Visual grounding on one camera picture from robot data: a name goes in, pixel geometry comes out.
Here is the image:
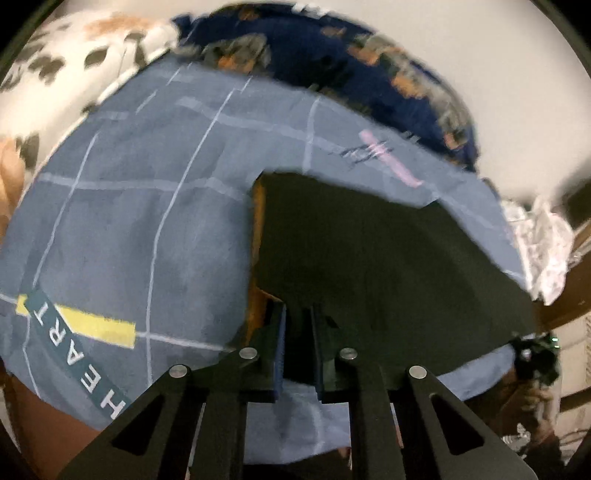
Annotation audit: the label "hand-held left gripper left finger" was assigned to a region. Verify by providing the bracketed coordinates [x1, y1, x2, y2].
[58, 305, 289, 480]

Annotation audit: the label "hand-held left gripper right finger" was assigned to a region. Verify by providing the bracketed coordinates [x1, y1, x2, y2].
[310, 305, 539, 480]

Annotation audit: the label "black pants with orange lining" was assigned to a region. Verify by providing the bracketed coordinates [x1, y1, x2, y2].
[245, 171, 539, 384]

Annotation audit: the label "person's right forearm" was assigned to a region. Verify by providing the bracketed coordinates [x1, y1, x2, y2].
[499, 376, 561, 464]

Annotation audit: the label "white crumpled cloth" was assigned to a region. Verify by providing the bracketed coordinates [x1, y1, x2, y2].
[502, 196, 575, 306]

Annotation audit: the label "blue lined bedsheet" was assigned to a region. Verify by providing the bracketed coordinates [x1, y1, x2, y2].
[0, 58, 529, 464]

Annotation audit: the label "navy floral blanket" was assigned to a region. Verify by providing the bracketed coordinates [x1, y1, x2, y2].
[173, 4, 478, 171]

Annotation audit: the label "white floral quilt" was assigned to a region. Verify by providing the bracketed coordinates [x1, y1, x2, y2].
[0, 11, 178, 227]

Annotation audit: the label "brown bed frame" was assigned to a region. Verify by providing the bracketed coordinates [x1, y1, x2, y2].
[4, 369, 105, 480]

